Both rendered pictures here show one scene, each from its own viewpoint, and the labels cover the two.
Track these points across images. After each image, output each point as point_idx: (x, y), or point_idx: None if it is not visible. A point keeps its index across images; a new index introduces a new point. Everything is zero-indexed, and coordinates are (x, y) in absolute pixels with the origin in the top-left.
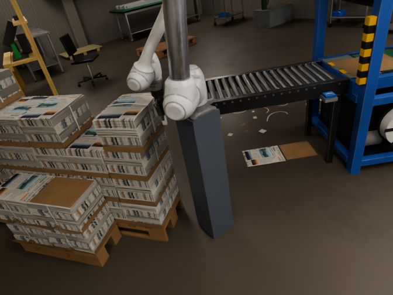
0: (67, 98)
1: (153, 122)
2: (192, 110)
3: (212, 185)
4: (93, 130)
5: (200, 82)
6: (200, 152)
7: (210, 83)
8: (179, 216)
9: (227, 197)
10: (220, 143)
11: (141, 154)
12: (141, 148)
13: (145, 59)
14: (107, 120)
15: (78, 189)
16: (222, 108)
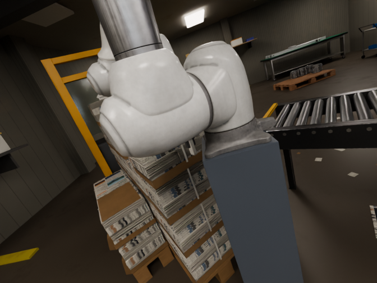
0: None
1: (185, 148)
2: (148, 137)
3: (262, 281)
4: None
5: (216, 75)
6: (229, 220)
7: (317, 103)
8: (238, 270)
9: None
10: (282, 214)
11: (159, 188)
12: (151, 182)
13: (101, 33)
14: None
15: (124, 203)
16: (326, 139)
